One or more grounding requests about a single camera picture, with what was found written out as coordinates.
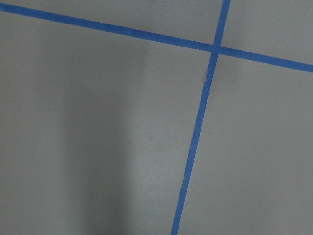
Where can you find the blue tape strip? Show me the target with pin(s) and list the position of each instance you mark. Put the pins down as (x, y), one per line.
(155, 37)

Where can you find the blue tape strip crossing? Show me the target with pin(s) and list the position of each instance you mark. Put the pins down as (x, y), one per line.
(200, 114)

